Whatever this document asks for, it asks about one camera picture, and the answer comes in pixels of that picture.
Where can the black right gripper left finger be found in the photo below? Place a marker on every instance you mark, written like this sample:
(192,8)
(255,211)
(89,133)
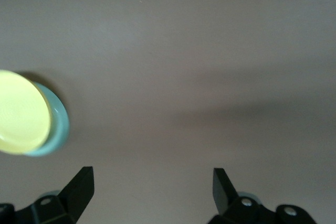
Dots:
(76,195)

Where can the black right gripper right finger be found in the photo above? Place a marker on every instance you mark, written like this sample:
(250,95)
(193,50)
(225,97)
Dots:
(225,195)

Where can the pale green plate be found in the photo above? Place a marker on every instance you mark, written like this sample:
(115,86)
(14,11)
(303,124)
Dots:
(59,129)

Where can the yellow plate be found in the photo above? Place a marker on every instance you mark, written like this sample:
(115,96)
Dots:
(21,113)

